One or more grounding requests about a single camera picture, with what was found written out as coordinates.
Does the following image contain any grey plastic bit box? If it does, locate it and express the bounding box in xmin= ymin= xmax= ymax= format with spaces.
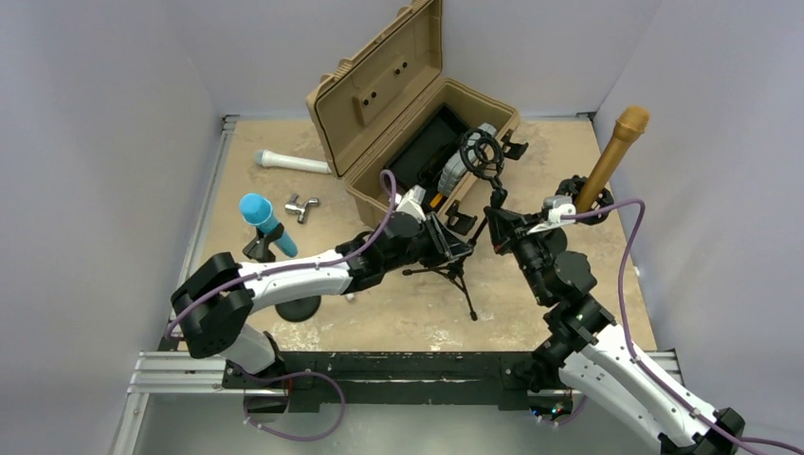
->
xmin=436 ymin=122 xmax=497 ymax=197

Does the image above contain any blue microphone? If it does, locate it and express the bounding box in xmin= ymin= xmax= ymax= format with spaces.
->
xmin=239 ymin=193 xmax=298 ymax=258

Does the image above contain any gold microphone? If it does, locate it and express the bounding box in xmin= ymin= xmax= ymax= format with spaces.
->
xmin=575 ymin=105 xmax=650 ymax=213

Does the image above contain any chrome angle valve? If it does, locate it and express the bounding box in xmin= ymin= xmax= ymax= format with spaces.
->
xmin=284 ymin=193 xmax=320 ymax=225

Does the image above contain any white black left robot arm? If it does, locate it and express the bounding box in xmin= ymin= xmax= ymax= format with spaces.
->
xmin=171 ymin=212 xmax=473 ymax=388

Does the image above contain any tan plastic tool case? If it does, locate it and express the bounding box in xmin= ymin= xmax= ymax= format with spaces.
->
xmin=306 ymin=1 xmax=521 ymax=228

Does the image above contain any black mounting base plate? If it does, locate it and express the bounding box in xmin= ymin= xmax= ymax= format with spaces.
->
xmin=222 ymin=352 xmax=575 ymax=420

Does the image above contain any black tripod shock mount stand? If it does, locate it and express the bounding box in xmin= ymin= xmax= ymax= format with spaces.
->
xmin=403 ymin=134 xmax=506 ymax=321

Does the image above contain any yellow handle screwdriver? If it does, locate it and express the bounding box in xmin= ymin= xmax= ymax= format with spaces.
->
xmin=429 ymin=192 xmax=444 ymax=209

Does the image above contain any black round-base shock mount stand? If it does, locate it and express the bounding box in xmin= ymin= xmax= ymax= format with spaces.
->
xmin=554 ymin=175 xmax=615 ymax=224

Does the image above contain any white mesh-head microphone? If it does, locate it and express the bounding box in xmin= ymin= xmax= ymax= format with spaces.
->
xmin=254 ymin=149 xmax=331 ymax=174

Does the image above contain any black tool tray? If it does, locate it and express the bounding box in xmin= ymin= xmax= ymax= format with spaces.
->
xmin=383 ymin=103 xmax=468 ymax=191

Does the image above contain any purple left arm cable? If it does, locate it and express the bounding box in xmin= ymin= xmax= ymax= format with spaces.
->
xmin=164 ymin=169 xmax=403 ymax=341

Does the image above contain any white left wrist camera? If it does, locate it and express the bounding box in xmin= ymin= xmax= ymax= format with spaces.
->
xmin=394 ymin=185 xmax=426 ymax=222

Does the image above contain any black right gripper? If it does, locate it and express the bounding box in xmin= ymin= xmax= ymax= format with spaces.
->
xmin=484 ymin=205 xmax=552 ymax=304

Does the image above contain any black round-base clip stand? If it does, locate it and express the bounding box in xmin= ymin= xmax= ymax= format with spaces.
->
xmin=242 ymin=225 xmax=322 ymax=324

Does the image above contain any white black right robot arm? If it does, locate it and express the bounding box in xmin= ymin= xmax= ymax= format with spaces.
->
xmin=484 ymin=207 xmax=745 ymax=454

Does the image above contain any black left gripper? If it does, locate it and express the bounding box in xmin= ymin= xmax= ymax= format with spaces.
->
xmin=382 ymin=212 xmax=470 ymax=273

